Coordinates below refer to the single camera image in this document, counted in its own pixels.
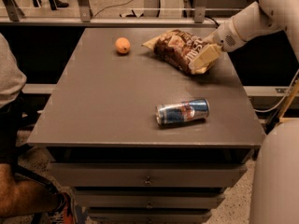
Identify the brown chip bag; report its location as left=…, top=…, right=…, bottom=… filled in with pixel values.
left=142, top=29, right=209, bottom=75

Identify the orange sneaker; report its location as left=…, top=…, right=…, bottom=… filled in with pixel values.
left=48, top=192, right=77, bottom=224

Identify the yellow metal stand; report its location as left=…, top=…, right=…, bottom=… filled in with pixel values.
left=265, top=79, right=299, bottom=133

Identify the orange fruit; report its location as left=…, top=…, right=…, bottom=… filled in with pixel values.
left=115, top=37, right=131, bottom=54

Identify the grey drawer cabinet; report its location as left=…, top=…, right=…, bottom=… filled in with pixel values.
left=29, top=28, right=264, bottom=224

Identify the blue silver redbull can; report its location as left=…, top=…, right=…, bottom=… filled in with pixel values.
left=156, top=98, right=209, bottom=125

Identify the black chair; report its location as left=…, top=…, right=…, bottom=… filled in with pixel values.
left=0, top=91, right=60, bottom=224

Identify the seated person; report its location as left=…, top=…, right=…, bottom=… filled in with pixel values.
left=0, top=35, right=64, bottom=217

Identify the metal railing frame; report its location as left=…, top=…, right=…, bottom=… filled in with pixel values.
left=0, top=0, right=260, bottom=29

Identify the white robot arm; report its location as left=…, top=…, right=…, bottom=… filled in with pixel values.
left=189, top=0, right=299, bottom=74

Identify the white cable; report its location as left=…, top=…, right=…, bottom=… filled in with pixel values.
left=253, top=68, right=299, bottom=114

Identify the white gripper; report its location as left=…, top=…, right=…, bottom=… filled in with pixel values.
left=189, top=17, right=247, bottom=75

